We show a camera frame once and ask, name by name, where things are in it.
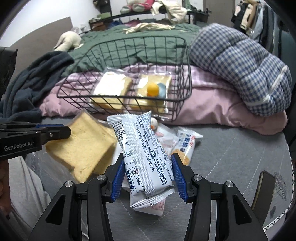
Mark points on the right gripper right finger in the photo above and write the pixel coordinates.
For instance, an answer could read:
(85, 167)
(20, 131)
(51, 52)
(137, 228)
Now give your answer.
(235, 218)

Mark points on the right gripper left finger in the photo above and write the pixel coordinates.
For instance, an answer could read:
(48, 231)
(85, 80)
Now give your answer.
(61, 220)

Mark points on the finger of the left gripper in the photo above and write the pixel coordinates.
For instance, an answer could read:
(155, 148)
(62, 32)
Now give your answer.
(18, 126)
(58, 132)

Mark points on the bagged toast slice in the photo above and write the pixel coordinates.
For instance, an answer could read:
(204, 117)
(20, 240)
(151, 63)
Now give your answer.
(89, 149)
(109, 91)

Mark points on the cracker snack packet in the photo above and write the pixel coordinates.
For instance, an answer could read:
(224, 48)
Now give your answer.
(186, 144)

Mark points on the grey white snack packet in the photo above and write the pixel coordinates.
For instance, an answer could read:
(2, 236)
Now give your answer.
(148, 168)

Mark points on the blue duck yellow head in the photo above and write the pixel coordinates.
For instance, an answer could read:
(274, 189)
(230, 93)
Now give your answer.
(156, 90)

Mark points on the dark blue fleece blanket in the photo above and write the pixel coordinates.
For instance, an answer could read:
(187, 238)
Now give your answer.
(25, 93)

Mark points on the black phone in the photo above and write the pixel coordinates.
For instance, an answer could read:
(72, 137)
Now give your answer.
(263, 196)

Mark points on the white red text packet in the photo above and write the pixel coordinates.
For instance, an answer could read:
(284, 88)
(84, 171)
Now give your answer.
(157, 209)

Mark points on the cream plush toy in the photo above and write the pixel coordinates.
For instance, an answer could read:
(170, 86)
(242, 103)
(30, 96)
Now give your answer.
(68, 40)

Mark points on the white rubber duck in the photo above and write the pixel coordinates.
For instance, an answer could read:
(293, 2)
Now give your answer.
(154, 124)

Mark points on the bagged toast in basket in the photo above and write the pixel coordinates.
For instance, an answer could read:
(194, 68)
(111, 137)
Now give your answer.
(142, 102)

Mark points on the pink checked quilt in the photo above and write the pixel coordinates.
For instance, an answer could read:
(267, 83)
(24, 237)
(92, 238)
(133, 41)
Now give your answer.
(213, 100)

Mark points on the green duvet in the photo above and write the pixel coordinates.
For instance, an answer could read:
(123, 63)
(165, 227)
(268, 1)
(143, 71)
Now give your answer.
(115, 48)

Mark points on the blue checked quilt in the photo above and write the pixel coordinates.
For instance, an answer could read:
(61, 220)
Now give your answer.
(262, 80)

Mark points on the cream garment on bed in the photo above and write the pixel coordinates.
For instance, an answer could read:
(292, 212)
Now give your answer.
(141, 27)

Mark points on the pink plush toy on shelf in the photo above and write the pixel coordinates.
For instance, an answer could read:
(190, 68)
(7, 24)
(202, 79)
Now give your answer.
(137, 6)

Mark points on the white jacket on shelf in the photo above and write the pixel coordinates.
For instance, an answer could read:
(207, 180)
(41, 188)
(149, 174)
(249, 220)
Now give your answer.
(176, 13)

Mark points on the clothes rack with clothes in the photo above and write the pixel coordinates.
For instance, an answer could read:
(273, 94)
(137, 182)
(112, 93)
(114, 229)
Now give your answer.
(259, 22)

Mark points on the black wire basket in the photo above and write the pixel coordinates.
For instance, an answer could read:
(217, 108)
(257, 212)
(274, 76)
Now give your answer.
(180, 89)

